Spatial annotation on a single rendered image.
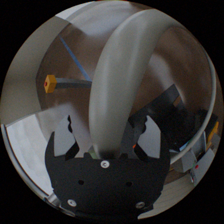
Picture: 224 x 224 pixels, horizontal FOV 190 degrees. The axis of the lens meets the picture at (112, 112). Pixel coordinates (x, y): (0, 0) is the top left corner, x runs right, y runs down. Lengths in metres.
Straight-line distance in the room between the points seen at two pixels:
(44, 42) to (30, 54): 1.12
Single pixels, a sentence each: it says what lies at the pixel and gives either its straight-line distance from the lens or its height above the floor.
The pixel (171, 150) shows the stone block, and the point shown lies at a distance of 1.02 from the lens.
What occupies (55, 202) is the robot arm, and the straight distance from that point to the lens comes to 0.72.
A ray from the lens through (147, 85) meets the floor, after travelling 1.36.
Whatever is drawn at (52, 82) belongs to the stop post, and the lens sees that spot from 0.66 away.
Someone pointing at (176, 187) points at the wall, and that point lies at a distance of 6.22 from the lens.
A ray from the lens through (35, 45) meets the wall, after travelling 5.68.
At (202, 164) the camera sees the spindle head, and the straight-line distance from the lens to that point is 0.76.
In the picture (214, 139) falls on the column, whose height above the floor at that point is 0.89.
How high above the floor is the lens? 1.33
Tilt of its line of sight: 66 degrees down
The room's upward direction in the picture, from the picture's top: 132 degrees counter-clockwise
